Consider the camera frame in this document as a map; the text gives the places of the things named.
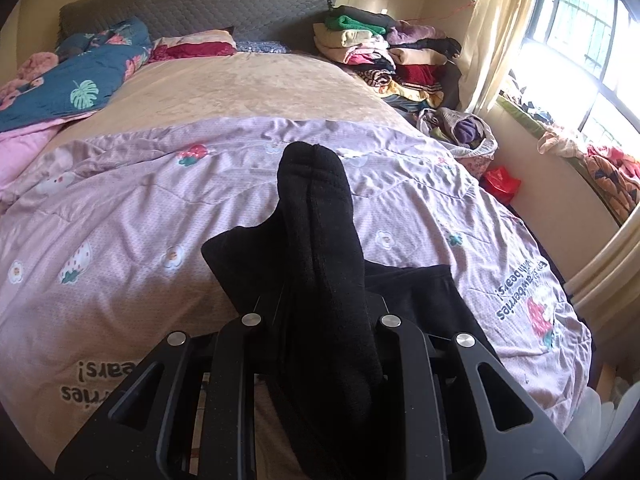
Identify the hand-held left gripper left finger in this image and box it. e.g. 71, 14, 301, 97
54, 305, 301, 480

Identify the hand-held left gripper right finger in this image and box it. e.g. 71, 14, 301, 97
365, 294, 587, 480

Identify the black sock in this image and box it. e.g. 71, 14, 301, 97
200, 141, 387, 480

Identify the white bag of clothes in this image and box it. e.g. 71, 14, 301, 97
416, 106, 499, 160

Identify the pile of folded clothes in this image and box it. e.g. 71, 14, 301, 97
312, 4, 464, 112

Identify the lilac strawberry print quilt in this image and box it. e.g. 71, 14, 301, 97
0, 115, 597, 437

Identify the red plastic bag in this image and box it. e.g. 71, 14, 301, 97
479, 165, 522, 207

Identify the white plastic bag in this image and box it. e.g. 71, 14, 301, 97
569, 374, 632, 462

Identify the beige cloth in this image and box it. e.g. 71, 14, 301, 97
536, 124, 587, 159

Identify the beige blanket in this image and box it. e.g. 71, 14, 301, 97
54, 52, 417, 137

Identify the orange patterned cloth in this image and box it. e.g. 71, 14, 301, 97
581, 144, 640, 227

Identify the pink quilt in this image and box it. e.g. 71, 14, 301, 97
0, 122, 64, 202

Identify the red and cream pillow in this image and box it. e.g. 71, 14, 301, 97
147, 27, 239, 64

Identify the blue patterned pillow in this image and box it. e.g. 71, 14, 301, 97
234, 40, 292, 56

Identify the blue leaf print quilt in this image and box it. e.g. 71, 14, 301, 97
0, 16, 154, 134

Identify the cream curtain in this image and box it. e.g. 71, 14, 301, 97
456, 0, 552, 117

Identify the grey quilted headboard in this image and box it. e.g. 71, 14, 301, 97
57, 0, 342, 54

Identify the pink fleece cloth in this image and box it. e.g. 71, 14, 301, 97
0, 51, 61, 106

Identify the barred window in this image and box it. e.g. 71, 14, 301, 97
520, 0, 640, 147

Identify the red cord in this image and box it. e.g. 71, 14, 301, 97
399, 0, 477, 27

